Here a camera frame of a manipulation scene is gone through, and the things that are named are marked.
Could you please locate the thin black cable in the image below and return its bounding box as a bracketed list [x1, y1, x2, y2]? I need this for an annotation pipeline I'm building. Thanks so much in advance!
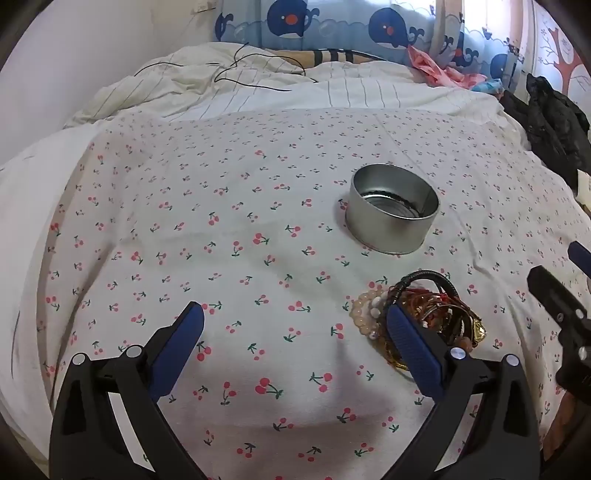
[136, 44, 319, 93]

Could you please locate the thin gold bangle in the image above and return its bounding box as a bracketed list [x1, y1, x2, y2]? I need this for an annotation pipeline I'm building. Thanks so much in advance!
[381, 339, 413, 371]

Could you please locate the black jacket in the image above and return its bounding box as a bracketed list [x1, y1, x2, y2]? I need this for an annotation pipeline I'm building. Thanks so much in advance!
[501, 74, 591, 188]

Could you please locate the striped white quilt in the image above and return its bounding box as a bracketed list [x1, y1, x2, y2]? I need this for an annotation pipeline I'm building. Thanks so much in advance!
[65, 41, 518, 134]

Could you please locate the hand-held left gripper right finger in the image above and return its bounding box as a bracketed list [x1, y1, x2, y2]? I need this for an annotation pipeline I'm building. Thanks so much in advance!
[379, 305, 542, 480]

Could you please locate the round silver metal tin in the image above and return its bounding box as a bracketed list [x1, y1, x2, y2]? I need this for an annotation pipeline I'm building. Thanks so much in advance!
[344, 164, 440, 256]

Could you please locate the pink cloth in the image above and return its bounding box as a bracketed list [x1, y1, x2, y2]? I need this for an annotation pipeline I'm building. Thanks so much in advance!
[406, 45, 485, 89]

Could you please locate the amber bead bracelet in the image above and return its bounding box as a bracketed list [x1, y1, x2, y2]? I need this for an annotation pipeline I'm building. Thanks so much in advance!
[406, 295, 476, 356]

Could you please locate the tree wall sticker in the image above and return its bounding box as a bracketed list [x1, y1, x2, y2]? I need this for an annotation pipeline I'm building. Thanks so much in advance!
[536, 14, 588, 100]

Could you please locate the black cord bracelet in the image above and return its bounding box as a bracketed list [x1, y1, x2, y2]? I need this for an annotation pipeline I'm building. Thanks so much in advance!
[390, 270, 472, 319]

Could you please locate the yellow black striped pillow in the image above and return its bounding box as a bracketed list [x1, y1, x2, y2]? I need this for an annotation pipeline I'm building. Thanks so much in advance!
[286, 48, 391, 65]

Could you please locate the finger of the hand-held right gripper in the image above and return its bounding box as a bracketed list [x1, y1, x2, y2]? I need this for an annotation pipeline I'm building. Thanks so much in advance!
[527, 265, 591, 402]
[568, 240, 591, 273]

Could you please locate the peach bead bracelet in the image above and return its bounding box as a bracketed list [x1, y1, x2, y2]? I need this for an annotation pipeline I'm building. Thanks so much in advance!
[349, 285, 393, 344]

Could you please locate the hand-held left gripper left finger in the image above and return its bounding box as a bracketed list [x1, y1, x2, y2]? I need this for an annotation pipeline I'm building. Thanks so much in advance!
[48, 301, 205, 480]

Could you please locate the cherry print bed sheet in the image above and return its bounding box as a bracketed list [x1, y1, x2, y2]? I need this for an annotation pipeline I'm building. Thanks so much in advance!
[0, 108, 591, 480]

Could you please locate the white bead bracelet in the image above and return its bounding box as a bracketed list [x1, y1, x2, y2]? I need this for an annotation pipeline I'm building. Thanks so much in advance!
[367, 295, 393, 319]

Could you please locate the red cord bracelet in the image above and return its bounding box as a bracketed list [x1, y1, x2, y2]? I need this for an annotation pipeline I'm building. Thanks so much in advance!
[406, 288, 462, 308]

